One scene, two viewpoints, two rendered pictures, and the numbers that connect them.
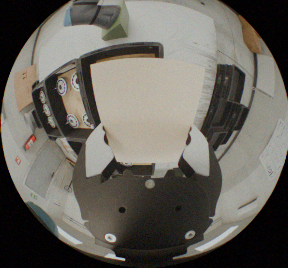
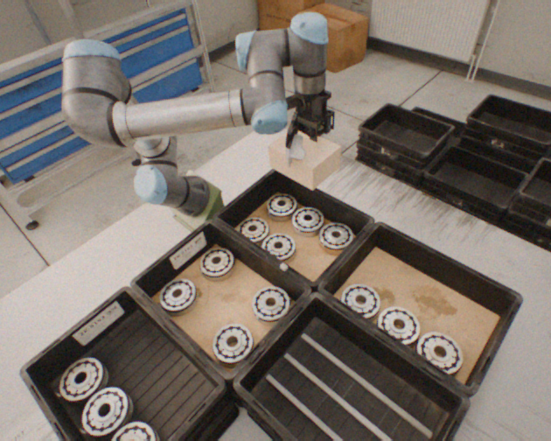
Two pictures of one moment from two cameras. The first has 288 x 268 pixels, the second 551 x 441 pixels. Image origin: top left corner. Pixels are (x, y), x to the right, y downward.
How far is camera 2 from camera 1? 101 cm
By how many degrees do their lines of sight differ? 69
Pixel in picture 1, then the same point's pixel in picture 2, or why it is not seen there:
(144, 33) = not seen: hidden behind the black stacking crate
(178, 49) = not seen: hidden behind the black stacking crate
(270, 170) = not seen: outside the picture
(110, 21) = (205, 193)
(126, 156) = (312, 161)
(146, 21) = (228, 192)
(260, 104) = (526, 40)
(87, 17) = (181, 187)
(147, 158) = (323, 154)
